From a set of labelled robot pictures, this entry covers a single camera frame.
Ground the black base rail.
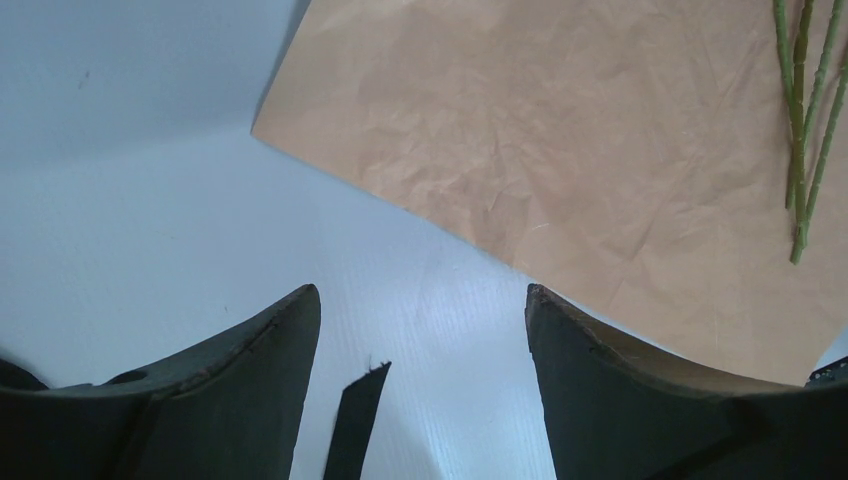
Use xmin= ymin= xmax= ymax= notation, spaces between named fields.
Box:
xmin=805 ymin=356 xmax=848 ymax=388

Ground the orange wrapping paper sheet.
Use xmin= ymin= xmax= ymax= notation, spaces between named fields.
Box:
xmin=252 ymin=1 xmax=847 ymax=384

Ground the white fake flower stem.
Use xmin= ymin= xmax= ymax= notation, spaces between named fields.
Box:
xmin=790 ymin=54 xmax=847 ymax=265

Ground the peach fake flower stem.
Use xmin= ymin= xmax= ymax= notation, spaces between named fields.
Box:
xmin=803 ymin=1 xmax=846 ymax=151

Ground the yellow fake flower stem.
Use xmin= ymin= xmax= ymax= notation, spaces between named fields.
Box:
xmin=783 ymin=1 xmax=815 ymax=208

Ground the pink fake flower stem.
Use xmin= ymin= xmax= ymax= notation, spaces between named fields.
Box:
xmin=773 ymin=1 xmax=813 ymax=263

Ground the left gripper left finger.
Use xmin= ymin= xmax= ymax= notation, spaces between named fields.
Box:
xmin=1 ymin=284 xmax=321 ymax=479

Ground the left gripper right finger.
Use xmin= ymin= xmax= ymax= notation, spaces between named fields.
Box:
xmin=525 ymin=284 xmax=847 ymax=479

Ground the black ribbon strap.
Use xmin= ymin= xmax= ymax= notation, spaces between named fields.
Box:
xmin=322 ymin=360 xmax=393 ymax=480

